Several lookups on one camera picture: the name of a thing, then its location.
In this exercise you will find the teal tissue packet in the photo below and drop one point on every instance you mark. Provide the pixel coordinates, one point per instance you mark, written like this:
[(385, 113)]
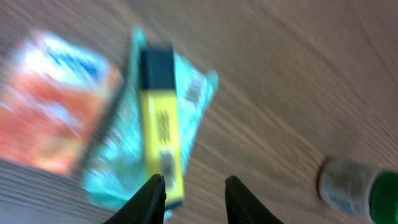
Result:
[(116, 169)]

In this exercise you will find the orange snack packet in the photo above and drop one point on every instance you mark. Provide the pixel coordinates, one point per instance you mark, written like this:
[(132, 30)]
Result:
[(54, 96)]

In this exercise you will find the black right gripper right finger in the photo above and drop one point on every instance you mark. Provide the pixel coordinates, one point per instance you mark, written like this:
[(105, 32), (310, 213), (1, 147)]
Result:
[(243, 207)]

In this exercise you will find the green lid jar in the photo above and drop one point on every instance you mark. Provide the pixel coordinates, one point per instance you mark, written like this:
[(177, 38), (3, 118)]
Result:
[(359, 189)]

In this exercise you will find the yellow highlighter black cap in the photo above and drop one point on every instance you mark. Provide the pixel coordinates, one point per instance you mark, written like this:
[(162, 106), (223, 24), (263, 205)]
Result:
[(159, 107)]

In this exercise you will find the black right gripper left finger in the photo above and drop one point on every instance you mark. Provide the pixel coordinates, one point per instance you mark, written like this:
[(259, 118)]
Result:
[(147, 206)]

